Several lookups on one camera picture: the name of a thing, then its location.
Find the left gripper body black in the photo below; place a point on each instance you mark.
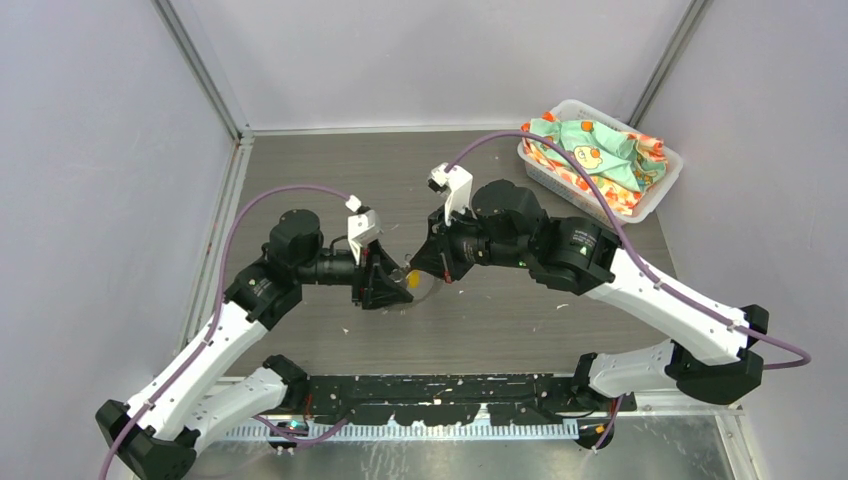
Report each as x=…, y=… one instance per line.
x=365, y=277

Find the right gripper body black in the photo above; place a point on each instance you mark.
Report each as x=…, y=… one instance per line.
x=464, y=238

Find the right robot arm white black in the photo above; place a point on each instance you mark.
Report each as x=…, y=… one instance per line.
x=705, y=353

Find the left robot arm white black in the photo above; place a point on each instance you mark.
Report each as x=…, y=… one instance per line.
x=159, y=432

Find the white plastic basket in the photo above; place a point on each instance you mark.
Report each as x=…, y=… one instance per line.
x=552, y=171

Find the colourful printed cloth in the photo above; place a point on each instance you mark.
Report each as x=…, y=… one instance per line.
x=623, y=165

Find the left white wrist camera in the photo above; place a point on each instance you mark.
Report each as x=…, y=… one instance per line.
x=363, y=228

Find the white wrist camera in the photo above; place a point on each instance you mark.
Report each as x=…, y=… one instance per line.
x=454, y=184
x=363, y=228

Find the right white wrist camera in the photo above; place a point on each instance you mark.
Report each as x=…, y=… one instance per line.
x=454, y=184

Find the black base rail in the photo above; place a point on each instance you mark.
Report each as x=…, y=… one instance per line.
x=441, y=400

